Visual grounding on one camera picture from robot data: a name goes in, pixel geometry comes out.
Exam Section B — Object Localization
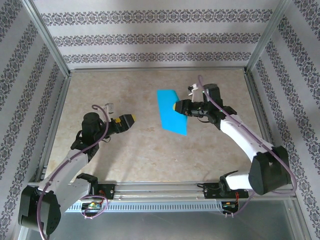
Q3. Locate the blue paper sheet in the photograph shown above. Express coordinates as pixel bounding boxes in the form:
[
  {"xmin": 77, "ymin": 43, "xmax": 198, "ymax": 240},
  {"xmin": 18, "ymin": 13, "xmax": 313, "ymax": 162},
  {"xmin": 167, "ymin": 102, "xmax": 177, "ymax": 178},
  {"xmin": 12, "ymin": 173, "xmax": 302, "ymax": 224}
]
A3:
[{"xmin": 156, "ymin": 89, "xmax": 189, "ymax": 137}]

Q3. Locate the grey metal sheet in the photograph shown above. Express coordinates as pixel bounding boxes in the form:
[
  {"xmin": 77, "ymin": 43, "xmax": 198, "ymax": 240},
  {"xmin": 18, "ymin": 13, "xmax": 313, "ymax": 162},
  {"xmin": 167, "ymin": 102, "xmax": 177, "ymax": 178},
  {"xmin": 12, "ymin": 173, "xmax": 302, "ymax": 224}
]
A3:
[{"xmin": 14, "ymin": 199, "xmax": 308, "ymax": 240}]

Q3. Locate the small circuit board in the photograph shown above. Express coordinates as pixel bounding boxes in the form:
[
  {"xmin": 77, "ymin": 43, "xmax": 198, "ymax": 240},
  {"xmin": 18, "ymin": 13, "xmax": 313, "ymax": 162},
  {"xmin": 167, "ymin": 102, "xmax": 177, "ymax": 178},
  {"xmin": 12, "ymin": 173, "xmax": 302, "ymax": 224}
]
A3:
[
  {"xmin": 81, "ymin": 201, "xmax": 102, "ymax": 211},
  {"xmin": 221, "ymin": 201, "xmax": 239, "ymax": 210}
]

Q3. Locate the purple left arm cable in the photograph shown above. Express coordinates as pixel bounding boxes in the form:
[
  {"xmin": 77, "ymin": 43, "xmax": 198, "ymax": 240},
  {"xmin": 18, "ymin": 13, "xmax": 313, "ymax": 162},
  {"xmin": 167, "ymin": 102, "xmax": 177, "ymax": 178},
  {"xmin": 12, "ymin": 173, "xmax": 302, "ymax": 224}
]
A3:
[{"xmin": 36, "ymin": 104, "xmax": 111, "ymax": 238}]

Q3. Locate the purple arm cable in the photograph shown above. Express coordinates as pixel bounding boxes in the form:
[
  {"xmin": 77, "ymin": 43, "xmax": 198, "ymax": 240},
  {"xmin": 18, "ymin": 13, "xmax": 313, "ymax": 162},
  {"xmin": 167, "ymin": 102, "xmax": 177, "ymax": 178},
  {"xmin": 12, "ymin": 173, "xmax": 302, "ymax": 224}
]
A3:
[
  {"xmin": 36, "ymin": 104, "xmax": 111, "ymax": 238},
  {"xmin": 197, "ymin": 74, "xmax": 299, "ymax": 218}
]

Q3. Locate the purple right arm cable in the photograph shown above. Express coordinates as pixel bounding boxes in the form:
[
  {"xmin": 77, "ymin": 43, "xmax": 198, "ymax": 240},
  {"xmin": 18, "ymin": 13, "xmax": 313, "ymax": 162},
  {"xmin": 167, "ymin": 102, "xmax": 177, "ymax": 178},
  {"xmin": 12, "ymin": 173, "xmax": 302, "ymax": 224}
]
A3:
[{"xmin": 197, "ymin": 74, "xmax": 299, "ymax": 218}]

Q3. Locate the aluminium frame rail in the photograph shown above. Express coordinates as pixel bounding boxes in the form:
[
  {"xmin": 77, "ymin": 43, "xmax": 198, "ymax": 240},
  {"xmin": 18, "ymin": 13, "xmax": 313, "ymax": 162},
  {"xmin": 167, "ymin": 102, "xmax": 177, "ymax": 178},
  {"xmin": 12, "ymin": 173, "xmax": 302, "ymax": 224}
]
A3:
[
  {"xmin": 244, "ymin": 71, "xmax": 291, "ymax": 182},
  {"xmin": 67, "ymin": 66, "xmax": 248, "ymax": 74},
  {"xmin": 33, "ymin": 73, "xmax": 72, "ymax": 183}
]

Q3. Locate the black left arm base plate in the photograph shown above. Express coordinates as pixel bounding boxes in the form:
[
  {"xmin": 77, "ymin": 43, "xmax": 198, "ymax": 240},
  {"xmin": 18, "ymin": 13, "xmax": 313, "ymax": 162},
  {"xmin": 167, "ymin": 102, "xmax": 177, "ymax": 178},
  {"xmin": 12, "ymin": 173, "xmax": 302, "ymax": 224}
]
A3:
[{"xmin": 96, "ymin": 183, "xmax": 116, "ymax": 201}]

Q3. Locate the long aluminium base rail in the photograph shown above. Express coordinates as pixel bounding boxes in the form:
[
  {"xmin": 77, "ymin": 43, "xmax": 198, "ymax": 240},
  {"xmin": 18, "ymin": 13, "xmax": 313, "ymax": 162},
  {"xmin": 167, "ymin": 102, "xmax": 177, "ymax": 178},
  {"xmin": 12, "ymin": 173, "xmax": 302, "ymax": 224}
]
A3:
[{"xmin": 24, "ymin": 180, "xmax": 297, "ymax": 201}]

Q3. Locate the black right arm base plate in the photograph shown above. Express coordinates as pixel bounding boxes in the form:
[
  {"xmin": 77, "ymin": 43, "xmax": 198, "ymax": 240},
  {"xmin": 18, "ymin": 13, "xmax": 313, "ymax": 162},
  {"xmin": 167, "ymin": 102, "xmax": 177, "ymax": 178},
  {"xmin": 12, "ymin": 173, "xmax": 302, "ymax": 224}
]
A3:
[{"xmin": 203, "ymin": 182, "xmax": 250, "ymax": 200}]

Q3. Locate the grey slotted cable duct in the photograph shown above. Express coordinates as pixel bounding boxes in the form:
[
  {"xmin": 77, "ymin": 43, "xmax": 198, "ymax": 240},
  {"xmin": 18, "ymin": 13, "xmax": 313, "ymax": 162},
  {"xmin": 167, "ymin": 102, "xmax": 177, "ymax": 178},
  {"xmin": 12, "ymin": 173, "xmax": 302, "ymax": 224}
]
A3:
[{"xmin": 33, "ymin": 201, "xmax": 241, "ymax": 213}]

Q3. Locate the aluminium frame post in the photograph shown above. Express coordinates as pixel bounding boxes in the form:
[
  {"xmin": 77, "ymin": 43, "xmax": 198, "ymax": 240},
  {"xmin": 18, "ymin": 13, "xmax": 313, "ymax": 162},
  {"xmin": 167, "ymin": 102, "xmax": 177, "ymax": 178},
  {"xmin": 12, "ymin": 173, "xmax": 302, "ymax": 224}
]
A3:
[
  {"xmin": 245, "ymin": 0, "xmax": 295, "ymax": 75},
  {"xmin": 21, "ymin": 0, "xmax": 71, "ymax": 77}
]

